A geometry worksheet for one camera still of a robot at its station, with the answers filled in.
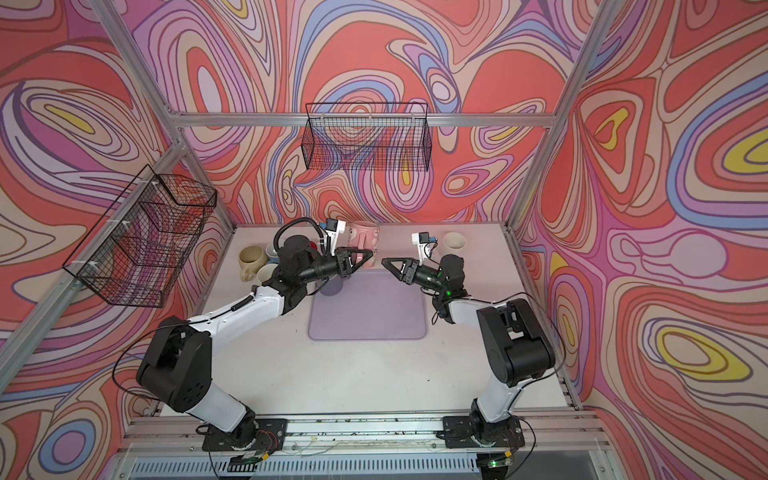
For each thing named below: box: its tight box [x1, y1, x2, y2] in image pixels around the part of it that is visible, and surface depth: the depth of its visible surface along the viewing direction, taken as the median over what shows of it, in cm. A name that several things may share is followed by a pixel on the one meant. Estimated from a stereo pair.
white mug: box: [442, 231, 467, 254], surface depth 104 cm
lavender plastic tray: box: [308, 269, 427, 340], surface depth 96 cm
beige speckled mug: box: [238, 245, 269, 283], surface depth 101 cm
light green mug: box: [256, 264, 278, 286], surface depth 98 cm
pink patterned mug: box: [348, 221, 380, 261], surface depth 80 cm
